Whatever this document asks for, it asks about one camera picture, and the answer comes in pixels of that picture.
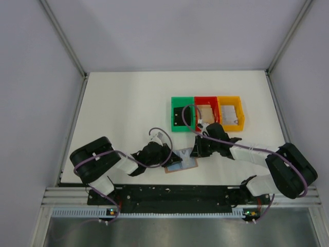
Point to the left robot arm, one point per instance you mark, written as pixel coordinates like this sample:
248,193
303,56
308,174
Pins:
93,161

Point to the gold cards stack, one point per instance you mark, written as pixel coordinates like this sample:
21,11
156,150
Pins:
206,113

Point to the aluminium frame profile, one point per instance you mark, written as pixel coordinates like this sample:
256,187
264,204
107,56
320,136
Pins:
62,37

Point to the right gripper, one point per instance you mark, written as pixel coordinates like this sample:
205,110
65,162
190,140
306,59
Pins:
198,151

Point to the black cards stack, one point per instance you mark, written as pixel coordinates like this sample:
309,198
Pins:
180,116

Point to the yellow plastic bin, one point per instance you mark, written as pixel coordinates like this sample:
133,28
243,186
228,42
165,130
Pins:
236,102

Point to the grey cable duct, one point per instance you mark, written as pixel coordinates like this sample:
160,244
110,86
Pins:
237,213

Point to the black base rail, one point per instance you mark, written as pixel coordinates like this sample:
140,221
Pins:
183,199

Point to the green plastic bin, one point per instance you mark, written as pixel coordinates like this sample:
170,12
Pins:
183,102

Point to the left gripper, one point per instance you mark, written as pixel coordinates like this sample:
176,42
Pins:
174,159

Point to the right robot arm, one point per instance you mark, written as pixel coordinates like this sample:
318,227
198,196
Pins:
290,173

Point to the silver credit card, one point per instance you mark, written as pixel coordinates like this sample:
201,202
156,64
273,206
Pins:
187,161

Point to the silver cards stack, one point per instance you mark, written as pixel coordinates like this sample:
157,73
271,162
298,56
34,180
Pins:
229,116

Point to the brown leather card holder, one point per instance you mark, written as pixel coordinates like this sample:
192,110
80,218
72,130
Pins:
175,167

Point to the red plastic bin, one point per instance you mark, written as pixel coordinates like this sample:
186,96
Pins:
203,100

